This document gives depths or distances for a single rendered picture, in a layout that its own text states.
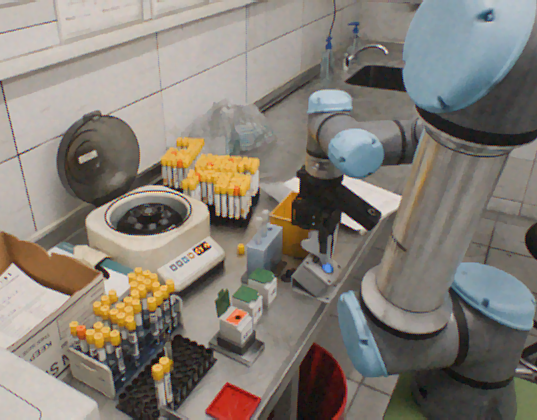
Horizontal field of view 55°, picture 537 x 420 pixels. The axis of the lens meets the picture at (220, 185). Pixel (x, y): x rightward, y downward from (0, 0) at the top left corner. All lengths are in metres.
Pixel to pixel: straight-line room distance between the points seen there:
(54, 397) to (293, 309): 0.62
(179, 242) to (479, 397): 0.62
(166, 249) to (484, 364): 0.62
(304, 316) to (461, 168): 0.61
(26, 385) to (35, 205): 0.74
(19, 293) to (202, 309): 0.37
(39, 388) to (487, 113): 0.50
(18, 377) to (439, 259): 0.47
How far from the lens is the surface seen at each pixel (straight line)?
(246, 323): 0.95
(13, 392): 0.59
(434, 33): 0.50
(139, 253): 1.08
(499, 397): 0.88
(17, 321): 1.05
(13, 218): 1.25
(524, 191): 3.33
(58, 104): 1.27
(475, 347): 0.78
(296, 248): 1.21
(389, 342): 0.71
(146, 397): 0.92
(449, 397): 0.87
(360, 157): 0.82
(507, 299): 0.79
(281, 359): 0.99
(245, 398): 0.93
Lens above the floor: 1.59
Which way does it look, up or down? 28 degrees down
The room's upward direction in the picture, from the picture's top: 2 degrees counter-clockwise
